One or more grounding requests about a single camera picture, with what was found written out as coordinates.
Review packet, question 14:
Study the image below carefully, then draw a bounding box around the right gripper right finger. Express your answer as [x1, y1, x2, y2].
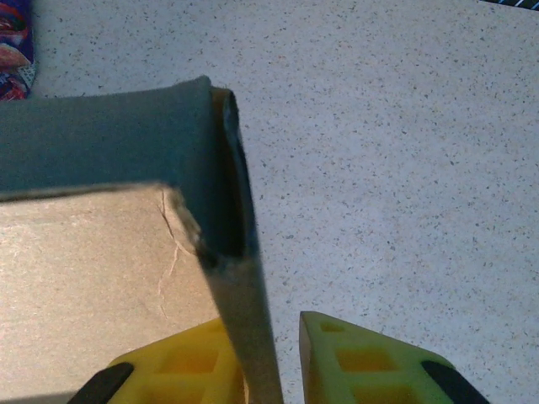
[298, 311, 492, 404]

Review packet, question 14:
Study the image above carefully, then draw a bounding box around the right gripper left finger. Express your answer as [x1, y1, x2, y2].
[73, 317, 249, 404]

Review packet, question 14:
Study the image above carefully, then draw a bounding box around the brown cardboard paper box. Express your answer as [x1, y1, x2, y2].
[0, 74, 283, 404]

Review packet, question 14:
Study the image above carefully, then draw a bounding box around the purple snack bag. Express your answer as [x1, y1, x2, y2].
[0, 0, 37, 102]

